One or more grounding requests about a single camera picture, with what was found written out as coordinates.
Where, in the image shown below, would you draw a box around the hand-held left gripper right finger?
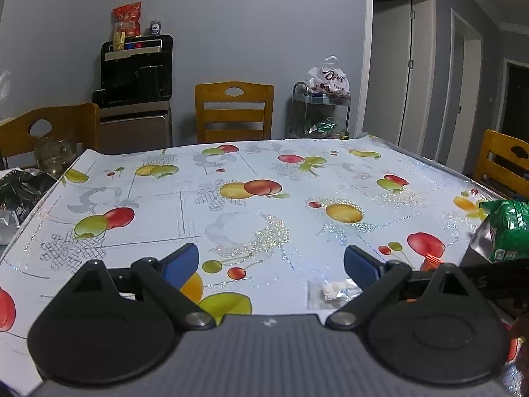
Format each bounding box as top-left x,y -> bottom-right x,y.
326,244 -> 476,332

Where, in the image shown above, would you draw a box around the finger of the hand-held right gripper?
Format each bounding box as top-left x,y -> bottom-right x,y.
459,261 -> 529,323

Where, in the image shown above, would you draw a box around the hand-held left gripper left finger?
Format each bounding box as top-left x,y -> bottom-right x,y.
62,242 -> 216,332

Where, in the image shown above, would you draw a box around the small clear white-filled packet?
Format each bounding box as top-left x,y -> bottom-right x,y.
307,278 -> 361,310

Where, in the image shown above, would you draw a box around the green snack bag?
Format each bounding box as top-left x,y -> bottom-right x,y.
478,199 -> 529,264

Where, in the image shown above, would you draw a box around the orange snack bar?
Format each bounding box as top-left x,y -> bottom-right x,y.
419,253 -> 444,273

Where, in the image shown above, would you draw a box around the wooden chair oval cutout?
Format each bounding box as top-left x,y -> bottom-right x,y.
195,82 -> 275,144
472,129 -> 529,201

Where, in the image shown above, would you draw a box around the green foil packets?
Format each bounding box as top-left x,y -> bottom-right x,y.
308,120 -> 344,138

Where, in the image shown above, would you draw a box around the glass jar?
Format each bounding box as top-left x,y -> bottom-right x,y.
34,132 -> 77,175

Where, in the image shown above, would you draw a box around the black foil bag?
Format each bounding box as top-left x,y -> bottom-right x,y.
0,168 -> 56,245

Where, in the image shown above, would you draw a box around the wooden chair round cutout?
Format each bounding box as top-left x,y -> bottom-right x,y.
0,103 -> 100,170

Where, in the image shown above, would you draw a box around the dark door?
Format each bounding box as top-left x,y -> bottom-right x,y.
502,61 -> 529,141

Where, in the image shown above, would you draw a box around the white plastic bag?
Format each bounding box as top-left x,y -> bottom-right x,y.
306,56 -> 351,97

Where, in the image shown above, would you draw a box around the black water dispenser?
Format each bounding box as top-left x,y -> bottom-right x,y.
92,35 -> 173,107

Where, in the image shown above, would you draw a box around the white door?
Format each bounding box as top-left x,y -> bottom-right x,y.
372,0 -> 437,155
450,8 -> 483,166

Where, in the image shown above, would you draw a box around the red snack bag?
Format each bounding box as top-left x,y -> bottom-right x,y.
112,2 -> 142,38

